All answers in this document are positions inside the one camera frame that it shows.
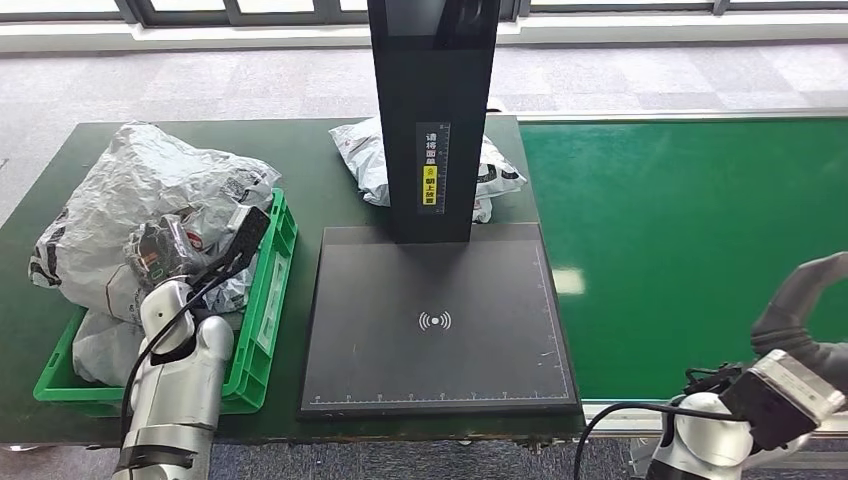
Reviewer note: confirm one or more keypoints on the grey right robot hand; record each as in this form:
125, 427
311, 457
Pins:
802, 324

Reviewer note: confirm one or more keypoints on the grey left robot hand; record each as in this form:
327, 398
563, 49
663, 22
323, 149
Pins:
162, 252

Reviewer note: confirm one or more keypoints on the white parcel with red lettering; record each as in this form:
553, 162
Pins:
132, 199

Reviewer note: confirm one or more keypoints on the grey parcel with red cartoon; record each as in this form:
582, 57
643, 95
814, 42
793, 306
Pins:
228, 295

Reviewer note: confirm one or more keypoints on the plain grey parcel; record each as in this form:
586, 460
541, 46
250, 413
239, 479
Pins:
99, 351

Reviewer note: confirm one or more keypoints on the green conveyor belt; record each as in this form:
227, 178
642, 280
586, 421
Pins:
662, 232

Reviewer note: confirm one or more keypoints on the white grey plastic parcel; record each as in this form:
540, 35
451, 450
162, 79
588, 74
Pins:
361, 166

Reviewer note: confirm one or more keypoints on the black inbound scanning machine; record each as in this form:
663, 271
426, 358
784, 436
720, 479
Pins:
397, 318

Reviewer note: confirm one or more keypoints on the green plastic crate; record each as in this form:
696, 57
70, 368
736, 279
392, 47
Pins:
265, 318

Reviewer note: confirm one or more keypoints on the wide aluminium conveyor rail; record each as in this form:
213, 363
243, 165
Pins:
636, 417

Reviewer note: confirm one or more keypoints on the dark window frame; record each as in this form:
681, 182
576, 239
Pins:
185, 18

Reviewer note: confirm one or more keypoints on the thin aluminium conveyor rail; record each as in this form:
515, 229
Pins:
662, 115

